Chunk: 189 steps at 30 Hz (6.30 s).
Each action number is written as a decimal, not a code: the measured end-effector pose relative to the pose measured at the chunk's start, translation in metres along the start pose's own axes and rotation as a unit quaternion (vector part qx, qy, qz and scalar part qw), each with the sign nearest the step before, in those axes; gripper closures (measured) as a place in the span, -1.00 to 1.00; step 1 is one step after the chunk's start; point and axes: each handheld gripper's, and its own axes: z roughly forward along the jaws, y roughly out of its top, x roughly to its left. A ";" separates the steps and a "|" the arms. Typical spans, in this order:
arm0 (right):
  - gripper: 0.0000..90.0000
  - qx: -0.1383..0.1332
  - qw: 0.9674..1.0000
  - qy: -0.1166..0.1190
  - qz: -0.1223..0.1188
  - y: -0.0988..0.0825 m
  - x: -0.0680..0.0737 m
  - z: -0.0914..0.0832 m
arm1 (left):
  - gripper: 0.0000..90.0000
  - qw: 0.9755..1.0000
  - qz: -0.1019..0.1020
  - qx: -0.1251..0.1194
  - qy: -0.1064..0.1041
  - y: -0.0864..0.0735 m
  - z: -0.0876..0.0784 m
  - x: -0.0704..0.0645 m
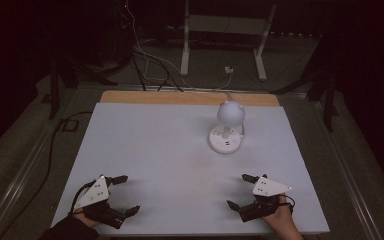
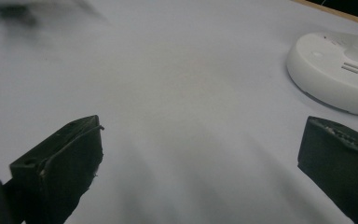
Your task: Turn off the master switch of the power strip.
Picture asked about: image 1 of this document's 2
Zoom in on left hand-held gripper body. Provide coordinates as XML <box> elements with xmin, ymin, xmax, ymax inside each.
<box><xmin>73</xmin><ymin>174</ymin><xmax>128</xmax><ymax>230</ymax></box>

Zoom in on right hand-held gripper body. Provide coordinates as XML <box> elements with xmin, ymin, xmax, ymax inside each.
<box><xmin>239</xmin><ymin>176</ymin><xmax>293</xmax><ymax>224</ymax></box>

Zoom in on person's left hand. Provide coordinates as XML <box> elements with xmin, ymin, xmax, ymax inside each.
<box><xmin>71</xmin><ymin>209</ymin><xmax>100</xmax><ymax>230</ymax></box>

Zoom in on person's right hand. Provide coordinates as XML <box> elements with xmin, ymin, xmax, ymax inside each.
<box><xmin>262</xmin><ymin>194</ymin><xmax>305</xmax><ymax>240</ymax></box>

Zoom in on white table cover sheet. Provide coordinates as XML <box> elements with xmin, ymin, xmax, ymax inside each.
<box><xmin>51</xmin><ymin>102</ymin><xmax>331</xmax><ymax>236</ymax></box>

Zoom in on round white power socket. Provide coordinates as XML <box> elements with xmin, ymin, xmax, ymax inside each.
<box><xmin>208</xmin><ymin>124</ymin><xmax>243</xmax><ymax>155</ymax></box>

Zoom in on white globe lamp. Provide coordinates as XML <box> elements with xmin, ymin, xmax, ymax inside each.
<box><xmin>216</xmin><ymin>100</ymin><xmax>246</xmax><ymax>140</ymax></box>

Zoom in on black floor box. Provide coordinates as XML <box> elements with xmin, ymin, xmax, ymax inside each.
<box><xmin>61</xmin><ymin>119</ymin><xmax>80</xmax><ymax>133</ymax></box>

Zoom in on black tripod stand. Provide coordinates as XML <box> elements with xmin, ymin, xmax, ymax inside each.
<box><xmin>269</xmin><ymin>64</ymin><xmax>341</xmax><ymax>133</ymax></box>
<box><xmin>48</xmin><ymin>49</ymin><xmax>131</xmax><ymax>120</ymax></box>

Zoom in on white metal stand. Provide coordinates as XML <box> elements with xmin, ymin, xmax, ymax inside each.
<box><xmin>179</xmin><ymin>0</ymin><xmax>278</xmax><ymax>82</ymax></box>

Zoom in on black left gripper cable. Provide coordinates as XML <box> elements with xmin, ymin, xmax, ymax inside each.
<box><xmin>69</xmin><ymin>179</ymin><xmax>97</xmax><ymax>215</ymax></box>

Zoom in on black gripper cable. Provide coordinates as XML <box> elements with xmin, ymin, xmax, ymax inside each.
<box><xmin>279</xmin><ymin>194</ymin><xmax>296</xmax><ymax>215</ymax></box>
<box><xmin>69</xmin><ymin>179</ymin><xmax>97</xmax><ymax>215</ymax></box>

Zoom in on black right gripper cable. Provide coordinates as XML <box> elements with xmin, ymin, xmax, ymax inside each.
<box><xmin>279</xmin><ymin>194</ymin><xmax>296</xmax><ymax>215</ymax></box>

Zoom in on long black floor cable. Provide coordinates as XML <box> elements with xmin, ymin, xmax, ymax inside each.
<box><xmin>0</xmin><ymin>110</ymin><xmax>94</xmax><ymax>240</ymax></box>

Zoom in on metal floor rail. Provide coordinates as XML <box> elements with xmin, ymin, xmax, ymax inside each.
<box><xmin>308</xmin><ymin>96</ymin><xmax>384</xmax><ymax>240</ymax></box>
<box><xmin>0</xmin><ymin>88</ymin><xmax>81</xmax><ymax>240</ymax></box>

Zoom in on black floor cable bundle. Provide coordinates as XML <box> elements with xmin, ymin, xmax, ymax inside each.
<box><xmin>129</xmin><ymin>46</ymin><xmax>185</xmax><ymax>93</ymax></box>

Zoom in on white floor cable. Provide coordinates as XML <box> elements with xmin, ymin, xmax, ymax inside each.
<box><xmin>125</xmin><ymin>0</ymin><xmax>234</xmax><ymax>91</ymax></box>

